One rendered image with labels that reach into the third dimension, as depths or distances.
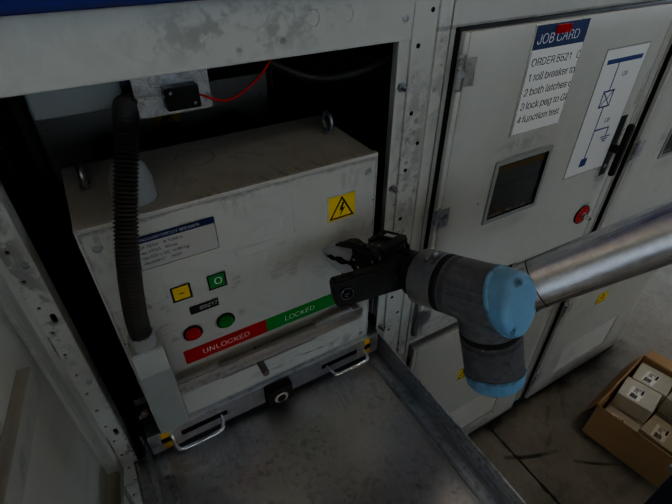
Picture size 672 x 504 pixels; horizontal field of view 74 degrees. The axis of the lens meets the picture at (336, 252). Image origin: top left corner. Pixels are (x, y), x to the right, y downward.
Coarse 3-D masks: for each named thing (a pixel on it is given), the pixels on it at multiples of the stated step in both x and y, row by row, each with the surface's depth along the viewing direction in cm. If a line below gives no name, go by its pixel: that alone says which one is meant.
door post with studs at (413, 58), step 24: (432, 0) 68; (432, 24) 70; (408, 48) 71; (432, 48) 73; (408, 72) 73; (408, 96) 76; (408, 120) 78; (408, 144) 82; (384, 168) 88; (408, 168) 85; (384, 192) 91; (408, 192) 88; (384, 216) 89; (408, 216) 92; (408, 240) 96; (384, 312) 107; (384, 336) 112
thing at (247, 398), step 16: (368, 336) 106; (336, 352) 103; (352, 352) 106; (304, 368) 99; (320, 368) 103; (336, 368) 106; (256, 384) 96; (224, 400) 92; (240, 400) 94; (256, 400) 97; (192, 416) 89; (208, 416) 91; (224, 416) 94; (160, 432) 87; (192, 432) 91; (160, 448) 89
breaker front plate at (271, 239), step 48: (240, 192) 69; (288, 192) 73; (336, 192) 78; (96, 240) 61; (240, 240) 73; (288, 240) 79; (336, 240) 85; (144, 288) 69; (192, 288) 74; (240, 288) 79; (288, 288) 85; (288, 336) 92; (336, 336) 101; (240, 384) 93
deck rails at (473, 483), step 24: (384, 360) 110; (408, 384) 102; (408, 408) 99; (432, 408) 96; (432, 432) 95; (456, 432) 90; (168, 456) 91; (456, 456) 91; (480, 456) 85; (168, 480) 87; (480, 480) 87; (504, 480) 80
